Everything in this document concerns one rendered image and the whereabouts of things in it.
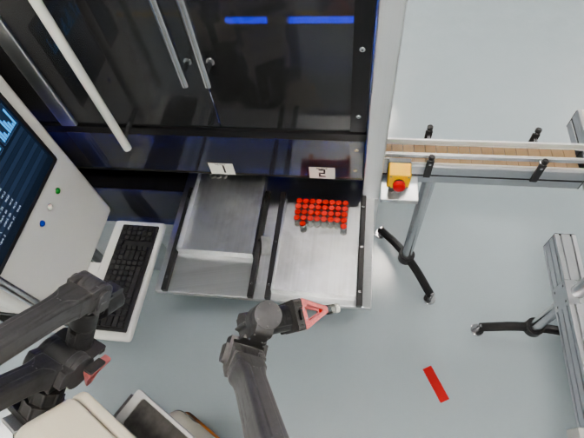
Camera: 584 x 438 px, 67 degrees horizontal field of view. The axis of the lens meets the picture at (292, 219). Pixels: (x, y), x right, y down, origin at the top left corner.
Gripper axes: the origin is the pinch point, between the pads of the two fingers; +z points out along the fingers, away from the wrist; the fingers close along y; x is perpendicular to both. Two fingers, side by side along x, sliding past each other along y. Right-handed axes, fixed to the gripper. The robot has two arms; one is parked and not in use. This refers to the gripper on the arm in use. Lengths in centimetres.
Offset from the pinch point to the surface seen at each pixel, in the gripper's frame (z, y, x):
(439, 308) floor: 113, -83, -7
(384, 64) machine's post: 20, 21, 52
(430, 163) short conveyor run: 61, -12, 41
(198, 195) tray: -6, -59, 52
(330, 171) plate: 28, -22, 44
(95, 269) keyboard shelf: -42, -81, 34
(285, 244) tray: 14.6, -40.1, 25.6
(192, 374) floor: -1, -139, -11
